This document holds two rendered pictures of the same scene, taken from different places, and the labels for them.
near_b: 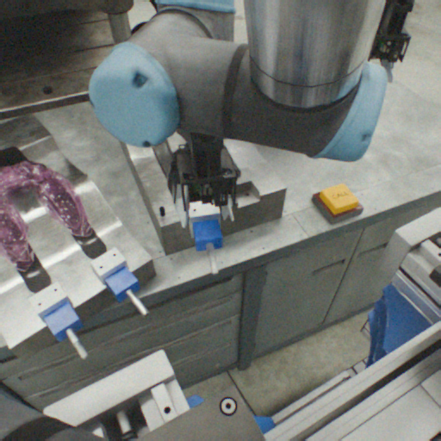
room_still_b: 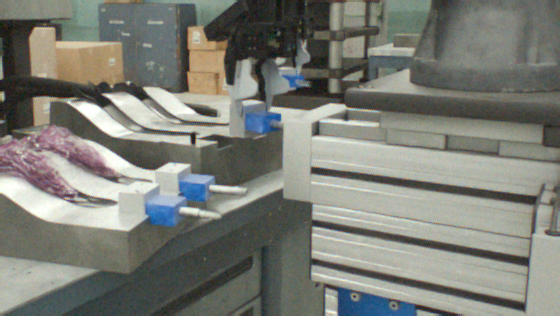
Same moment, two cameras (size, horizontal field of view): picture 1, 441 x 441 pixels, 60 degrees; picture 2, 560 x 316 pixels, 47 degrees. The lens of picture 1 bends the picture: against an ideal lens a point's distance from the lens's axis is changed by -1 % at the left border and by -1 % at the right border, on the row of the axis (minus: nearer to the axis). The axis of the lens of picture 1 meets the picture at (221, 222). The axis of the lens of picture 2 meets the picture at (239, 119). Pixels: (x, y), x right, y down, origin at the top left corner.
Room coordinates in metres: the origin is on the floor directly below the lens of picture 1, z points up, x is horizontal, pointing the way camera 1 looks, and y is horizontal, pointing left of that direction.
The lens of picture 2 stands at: (-0.45, 0.59, 1.12)
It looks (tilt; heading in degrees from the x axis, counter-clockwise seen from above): 10 degrees down; 328
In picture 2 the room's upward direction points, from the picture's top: straight up
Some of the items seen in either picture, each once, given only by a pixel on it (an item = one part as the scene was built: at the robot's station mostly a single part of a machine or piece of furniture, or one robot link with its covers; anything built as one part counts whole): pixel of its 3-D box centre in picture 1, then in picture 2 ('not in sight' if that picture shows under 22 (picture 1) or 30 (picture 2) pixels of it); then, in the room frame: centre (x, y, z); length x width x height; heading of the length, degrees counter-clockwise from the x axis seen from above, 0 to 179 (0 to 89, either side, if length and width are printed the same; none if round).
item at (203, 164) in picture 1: (203, 157); (262, 21); (0.39, 0.02, 1.09); 0.09 x 0.08 x 0.12; 10
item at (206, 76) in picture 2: not in sight; (222, 60); (6.42, -3.41, 0.42); 0.86 x 0.33 x 0.83; 32
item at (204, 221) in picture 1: (208, 239); (267, 122); (0.38, 0.02, 0.93); 0.13 x 0.05 x 0.05; 10
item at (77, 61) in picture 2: not in sight; (47, 83); (5.63, -1.03, 0.37); 1.20 x 0.82 x 0.74; 40
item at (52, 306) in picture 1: (66, 326); (173, 210); (0.27, 0.24, 0.86); 0.13 x 0.05 x 0.05; 40
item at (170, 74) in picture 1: (173, 82); not in sight; (0.30, 0.04, 1.25); 0.11 x 0.11 x 0.08; 71
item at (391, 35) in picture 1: (388, 27); (292, 15); (0.81, -0.34, 1.09); 0.09 x 0.08 x 0.12; 178
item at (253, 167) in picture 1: (183, 140); (143, 130); (0.72, 0.09, 0.87); 0.50 x 0.26 x 0.14; 23
